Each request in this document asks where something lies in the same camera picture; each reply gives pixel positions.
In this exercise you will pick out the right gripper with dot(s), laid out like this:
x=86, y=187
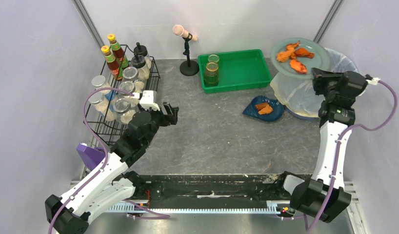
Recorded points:
x=321, y=82

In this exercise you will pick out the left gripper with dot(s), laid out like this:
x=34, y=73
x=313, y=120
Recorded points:
x=165, y=114

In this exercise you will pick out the grey round plate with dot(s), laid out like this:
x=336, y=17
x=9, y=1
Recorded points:
x=320, y=60

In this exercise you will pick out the glass jar silver rim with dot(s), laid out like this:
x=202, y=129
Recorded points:
x=130, y=87

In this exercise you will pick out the small glass jar rice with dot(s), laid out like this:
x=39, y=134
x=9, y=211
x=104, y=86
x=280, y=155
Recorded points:
x=133, y=75

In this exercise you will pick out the dark blue leaf plate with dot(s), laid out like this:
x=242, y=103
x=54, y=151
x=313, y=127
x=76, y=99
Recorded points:
x=251, y=111

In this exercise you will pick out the black lid spice jar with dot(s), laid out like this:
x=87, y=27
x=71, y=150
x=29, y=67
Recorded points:
x=139, y=62

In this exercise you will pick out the blue label spice jar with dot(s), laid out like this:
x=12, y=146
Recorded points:
x=103, y=106
x=101, y=81

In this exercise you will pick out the sauce bottle yellow cap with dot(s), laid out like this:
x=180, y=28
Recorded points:
x=112, y=63

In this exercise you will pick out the black knob lid jar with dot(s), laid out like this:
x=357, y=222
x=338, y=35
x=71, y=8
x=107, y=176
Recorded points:
x=142, y=50

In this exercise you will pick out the amber glass cup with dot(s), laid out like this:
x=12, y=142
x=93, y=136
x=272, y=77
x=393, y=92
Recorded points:
x=211, y=68

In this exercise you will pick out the green glass cup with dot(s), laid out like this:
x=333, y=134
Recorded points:
x=213, y=58

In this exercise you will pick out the smoky grey glass cup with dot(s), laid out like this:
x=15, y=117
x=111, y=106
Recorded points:
x=211, y=80

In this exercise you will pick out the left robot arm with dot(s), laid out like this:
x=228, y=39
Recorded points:
x=110, y=182

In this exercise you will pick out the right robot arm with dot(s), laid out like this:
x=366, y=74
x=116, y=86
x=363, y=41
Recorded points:
x=322, y=196

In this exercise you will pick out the trash bin with plastic bag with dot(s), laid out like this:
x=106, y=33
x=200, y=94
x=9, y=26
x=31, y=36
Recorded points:
x=298, y=96

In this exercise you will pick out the orange fried chicken piece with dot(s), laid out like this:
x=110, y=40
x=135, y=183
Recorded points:
x=299, y=67

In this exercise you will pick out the orange chicken drumstick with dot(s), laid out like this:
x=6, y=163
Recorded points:
x=302, y=52

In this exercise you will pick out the orange chicken wing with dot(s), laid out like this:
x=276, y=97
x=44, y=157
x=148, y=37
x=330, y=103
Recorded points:
x=290, y=49

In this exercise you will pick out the orange breaded chicken strip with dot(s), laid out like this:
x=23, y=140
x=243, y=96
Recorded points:
x=283, y=56

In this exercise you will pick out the black microphone stand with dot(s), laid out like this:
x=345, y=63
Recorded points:
x=188, y=67

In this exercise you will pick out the orange breaded food piece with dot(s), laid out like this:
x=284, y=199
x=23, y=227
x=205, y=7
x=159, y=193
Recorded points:
x=265, y=110

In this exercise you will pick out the brown fried food piece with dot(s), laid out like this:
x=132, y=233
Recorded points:
x=261, y=106

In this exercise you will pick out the purple plastic base cover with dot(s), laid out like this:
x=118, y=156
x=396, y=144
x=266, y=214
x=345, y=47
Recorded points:
x=91, y=157

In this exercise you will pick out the green plastic tray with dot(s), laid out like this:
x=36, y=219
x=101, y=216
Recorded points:
x=238, y=70

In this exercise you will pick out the beige microphone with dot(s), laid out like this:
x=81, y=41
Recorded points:
x=179, y=31

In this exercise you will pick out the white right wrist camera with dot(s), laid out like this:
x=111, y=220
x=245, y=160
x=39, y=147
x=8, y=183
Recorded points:
x=372, y=80

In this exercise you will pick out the black wire rack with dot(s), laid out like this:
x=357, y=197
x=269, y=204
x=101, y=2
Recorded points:
x=110, y=131

